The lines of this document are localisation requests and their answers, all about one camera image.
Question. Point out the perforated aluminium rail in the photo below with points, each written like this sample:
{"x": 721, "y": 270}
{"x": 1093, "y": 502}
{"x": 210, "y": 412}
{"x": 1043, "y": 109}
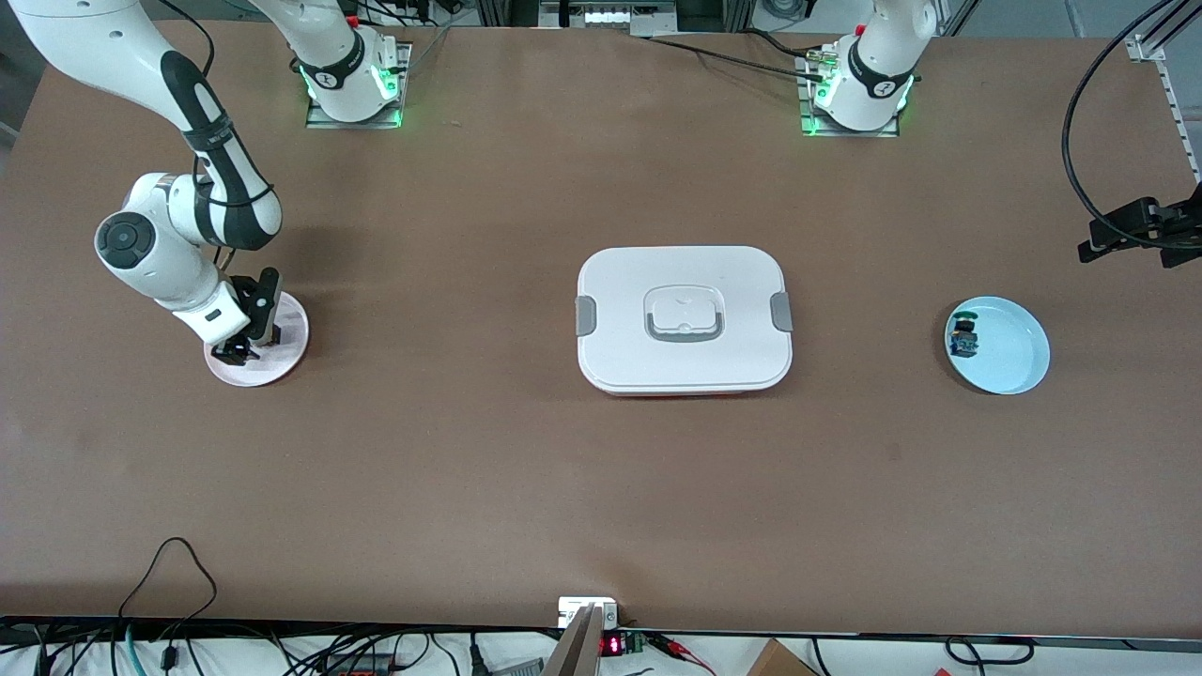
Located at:
{"x": 1178, "y": 103}

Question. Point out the brown cardboard box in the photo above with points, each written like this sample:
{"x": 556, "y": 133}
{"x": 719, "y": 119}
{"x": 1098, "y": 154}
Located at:
{"x": 779, "y": 662}

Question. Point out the white lidded lunch box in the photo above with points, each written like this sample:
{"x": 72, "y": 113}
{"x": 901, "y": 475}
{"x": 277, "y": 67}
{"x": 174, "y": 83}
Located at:
{"x": 684, "y": 319}

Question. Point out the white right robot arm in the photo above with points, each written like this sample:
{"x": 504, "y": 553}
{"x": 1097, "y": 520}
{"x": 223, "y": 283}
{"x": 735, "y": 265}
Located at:
{"x": 150, "y": 253}

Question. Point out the green push button switch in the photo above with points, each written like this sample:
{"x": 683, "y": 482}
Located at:
{"x": 964, "y": 337}

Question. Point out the red clip test leads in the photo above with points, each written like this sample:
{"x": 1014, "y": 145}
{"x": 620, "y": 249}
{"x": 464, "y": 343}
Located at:
{"x": 681, "y": 650}

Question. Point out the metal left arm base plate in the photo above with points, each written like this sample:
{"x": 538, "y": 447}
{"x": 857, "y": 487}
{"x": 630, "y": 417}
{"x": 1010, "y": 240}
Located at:
{"x": 815, "y": 127}

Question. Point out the pink round plate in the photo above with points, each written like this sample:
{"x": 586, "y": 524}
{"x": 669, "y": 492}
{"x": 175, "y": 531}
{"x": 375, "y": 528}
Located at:
{"x": 282, "y": 361}

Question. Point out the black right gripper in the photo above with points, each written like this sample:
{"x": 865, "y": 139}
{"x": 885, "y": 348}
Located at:
{"x": 234, "y": 352}

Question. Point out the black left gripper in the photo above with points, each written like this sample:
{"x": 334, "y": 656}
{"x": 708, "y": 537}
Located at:
{"x": 1142, "y": 218}

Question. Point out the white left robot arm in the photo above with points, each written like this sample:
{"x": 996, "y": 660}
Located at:
{"x": 873, "y": 75}

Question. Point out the light blue round plate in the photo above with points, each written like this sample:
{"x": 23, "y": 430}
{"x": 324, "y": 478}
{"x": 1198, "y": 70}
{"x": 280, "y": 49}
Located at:
{"x": 1005, "y": 357}

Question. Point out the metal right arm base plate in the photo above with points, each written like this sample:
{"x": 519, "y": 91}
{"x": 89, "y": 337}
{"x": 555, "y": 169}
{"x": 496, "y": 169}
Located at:
{"x": 392, "y": 111}

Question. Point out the small white box device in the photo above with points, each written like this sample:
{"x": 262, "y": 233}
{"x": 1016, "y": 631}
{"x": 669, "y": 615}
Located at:
{"x": 577, "y": 608}

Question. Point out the red digit display module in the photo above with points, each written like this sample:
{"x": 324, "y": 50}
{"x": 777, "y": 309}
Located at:
{"x": 611, "y": 646}

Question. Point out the grey angled metal bar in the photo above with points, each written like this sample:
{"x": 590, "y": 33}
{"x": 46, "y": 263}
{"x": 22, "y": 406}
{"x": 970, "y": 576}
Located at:
{"x": 573, "y": 652}

